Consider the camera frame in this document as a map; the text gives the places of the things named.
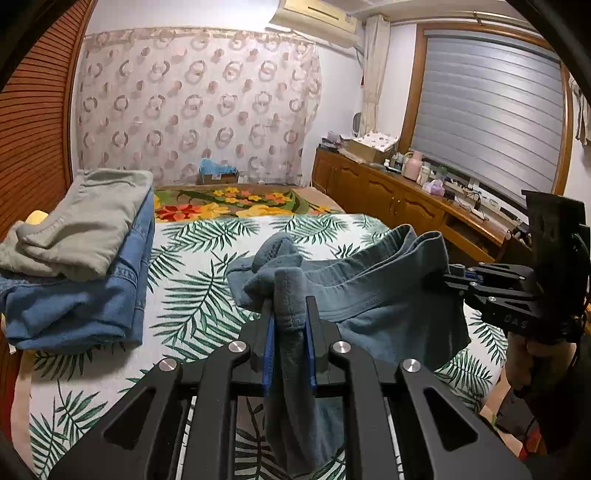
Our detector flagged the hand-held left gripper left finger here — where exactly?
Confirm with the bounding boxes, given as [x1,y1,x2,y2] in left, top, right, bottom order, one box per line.
[48,302,278,480]

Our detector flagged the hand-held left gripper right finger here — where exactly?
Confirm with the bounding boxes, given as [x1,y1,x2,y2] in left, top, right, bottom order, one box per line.
[305,295,532,480]

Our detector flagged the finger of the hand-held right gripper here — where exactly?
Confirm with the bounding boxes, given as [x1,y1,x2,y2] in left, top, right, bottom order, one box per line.
[443,264,513,310]
[475,262,540,284]

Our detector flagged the teal pants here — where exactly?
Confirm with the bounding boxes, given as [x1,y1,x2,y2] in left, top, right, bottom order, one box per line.
[226,224,472,478]

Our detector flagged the person's right forearm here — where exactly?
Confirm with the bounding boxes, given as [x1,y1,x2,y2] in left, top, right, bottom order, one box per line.
[526,342,591,455]

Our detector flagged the folded grey-green pants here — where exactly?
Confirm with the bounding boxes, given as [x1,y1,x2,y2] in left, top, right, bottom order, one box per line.
[0,168,154,280]

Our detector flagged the person's right hand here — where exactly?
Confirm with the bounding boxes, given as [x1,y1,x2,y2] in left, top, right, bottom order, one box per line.
[505,339,550,398]

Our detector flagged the dark chair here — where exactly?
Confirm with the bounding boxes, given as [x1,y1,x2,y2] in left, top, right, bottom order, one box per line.
[501,233,536,267]

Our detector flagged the leaf print bed sheet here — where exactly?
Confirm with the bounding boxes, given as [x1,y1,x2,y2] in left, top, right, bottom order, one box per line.
[18,213,509,480]

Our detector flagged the pink thermos jug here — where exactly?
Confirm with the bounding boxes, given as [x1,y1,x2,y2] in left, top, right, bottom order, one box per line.
[402,151,423,180]

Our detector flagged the wooden sideboard cabinet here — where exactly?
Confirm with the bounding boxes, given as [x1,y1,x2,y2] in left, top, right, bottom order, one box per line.
[311,147,509,264]

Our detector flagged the white hanging cloth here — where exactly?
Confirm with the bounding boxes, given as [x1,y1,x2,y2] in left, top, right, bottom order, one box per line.
[568,76,591,145]

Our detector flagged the grey window blind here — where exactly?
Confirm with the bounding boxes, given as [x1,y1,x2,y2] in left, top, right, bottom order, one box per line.
[410,31,568,204]

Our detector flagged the cardboard box with spotted cloth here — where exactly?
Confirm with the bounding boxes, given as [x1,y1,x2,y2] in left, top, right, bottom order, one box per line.
[346,133,400,163]

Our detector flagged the folded blue jeans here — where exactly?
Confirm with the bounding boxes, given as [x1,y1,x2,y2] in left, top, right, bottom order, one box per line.
[0,187,155,356]

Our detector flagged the box with blue plastic bags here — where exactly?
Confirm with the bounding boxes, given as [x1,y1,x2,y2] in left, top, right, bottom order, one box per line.
[198,158,240,185]

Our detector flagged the cream drape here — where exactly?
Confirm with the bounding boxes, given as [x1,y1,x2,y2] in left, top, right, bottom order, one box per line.
[360,14,391,139]

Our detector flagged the white air conditioner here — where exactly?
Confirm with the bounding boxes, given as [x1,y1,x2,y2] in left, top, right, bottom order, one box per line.
[269,0,358,47]

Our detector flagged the wooden louvred door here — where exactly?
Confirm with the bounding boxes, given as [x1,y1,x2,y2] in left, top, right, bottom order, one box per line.
[0,0,98,250]

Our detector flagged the wooden window frame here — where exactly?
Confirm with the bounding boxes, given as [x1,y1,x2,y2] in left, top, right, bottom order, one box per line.
[397,21,575,199]

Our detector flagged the ring patterned curtain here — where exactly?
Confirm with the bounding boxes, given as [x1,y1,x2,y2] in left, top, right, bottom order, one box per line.
[76,28,322,185]

